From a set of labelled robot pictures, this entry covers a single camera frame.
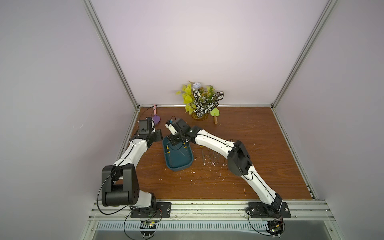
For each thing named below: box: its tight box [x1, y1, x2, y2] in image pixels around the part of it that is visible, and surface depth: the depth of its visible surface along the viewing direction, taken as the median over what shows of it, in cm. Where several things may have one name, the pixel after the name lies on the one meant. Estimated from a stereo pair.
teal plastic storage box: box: [163, 135, 194, 172], surface depth 89 cm
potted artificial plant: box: [175, 81, 225, 122], surface depth 94 cm
